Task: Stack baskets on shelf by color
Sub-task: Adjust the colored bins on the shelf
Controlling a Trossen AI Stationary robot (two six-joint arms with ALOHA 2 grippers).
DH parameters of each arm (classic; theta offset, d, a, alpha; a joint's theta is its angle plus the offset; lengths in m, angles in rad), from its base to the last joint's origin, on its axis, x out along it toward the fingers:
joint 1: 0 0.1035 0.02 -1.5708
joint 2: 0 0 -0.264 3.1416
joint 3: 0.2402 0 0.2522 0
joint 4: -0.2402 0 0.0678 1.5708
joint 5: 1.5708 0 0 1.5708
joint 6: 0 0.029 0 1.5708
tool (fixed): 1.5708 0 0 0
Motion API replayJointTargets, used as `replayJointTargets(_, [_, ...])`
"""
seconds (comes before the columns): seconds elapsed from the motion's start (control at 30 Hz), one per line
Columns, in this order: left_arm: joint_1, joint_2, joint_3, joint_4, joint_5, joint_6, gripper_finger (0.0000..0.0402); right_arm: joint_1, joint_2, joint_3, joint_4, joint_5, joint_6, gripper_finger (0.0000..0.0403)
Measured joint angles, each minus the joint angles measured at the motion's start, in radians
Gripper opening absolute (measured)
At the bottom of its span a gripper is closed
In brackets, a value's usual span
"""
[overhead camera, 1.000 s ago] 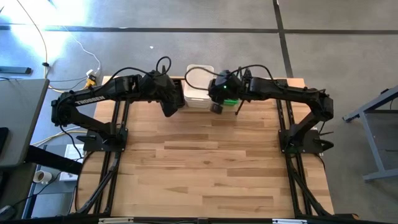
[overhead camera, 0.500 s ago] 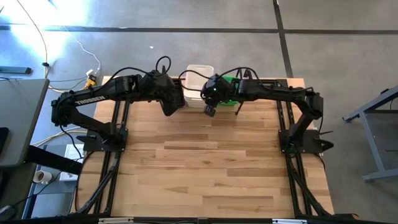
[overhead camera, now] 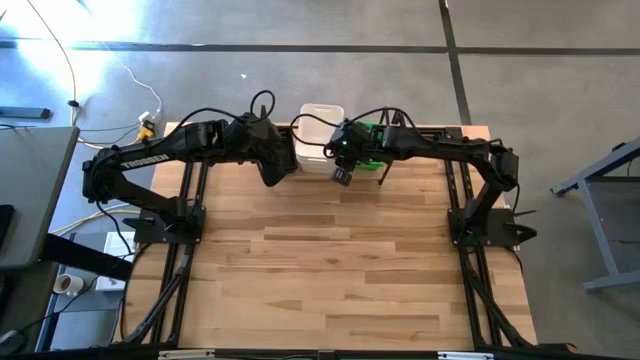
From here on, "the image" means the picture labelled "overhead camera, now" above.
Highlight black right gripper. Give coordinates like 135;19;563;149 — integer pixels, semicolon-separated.
327;121;374;188

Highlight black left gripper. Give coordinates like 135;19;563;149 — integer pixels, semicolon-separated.
234;115;297;188

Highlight yellow and white power plug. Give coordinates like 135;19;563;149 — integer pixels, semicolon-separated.
137;110;157;141

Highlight white paper box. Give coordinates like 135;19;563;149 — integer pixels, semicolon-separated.
94;230;137;292

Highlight black desk leg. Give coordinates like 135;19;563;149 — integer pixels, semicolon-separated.
39;232;134;282

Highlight white cup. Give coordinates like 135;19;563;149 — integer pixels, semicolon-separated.
52;273;85;296

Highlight grey desk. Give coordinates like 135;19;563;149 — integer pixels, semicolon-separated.
0;125;81;271

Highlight dark flat bar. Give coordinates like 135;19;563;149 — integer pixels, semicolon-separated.
0;105;53;121

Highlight grey metal table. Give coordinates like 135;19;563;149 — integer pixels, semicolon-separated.
551;135;640;294

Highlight black flat device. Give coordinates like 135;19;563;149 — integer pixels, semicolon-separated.
0;203;15;251

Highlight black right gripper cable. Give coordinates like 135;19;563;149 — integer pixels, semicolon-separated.
288;105;419;160

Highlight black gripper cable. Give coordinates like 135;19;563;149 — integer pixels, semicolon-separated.
288;105;419;160
172;89;277;136

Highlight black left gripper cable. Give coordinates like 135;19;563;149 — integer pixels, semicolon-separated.
172;89;277;136

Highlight black aluminium table frame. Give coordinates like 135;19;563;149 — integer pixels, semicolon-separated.
114;122;576;360

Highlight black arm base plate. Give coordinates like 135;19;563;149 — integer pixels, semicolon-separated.
447;207;539;249
121;207;207;245

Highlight yellow cable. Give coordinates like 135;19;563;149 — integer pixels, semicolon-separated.
77;124;154;151
49;202;141;236

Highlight white cable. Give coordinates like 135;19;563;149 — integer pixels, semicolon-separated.
97;39;164;121

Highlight silver metal bracket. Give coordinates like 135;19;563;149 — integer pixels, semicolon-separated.
437;351;494;360
158;349;216;360

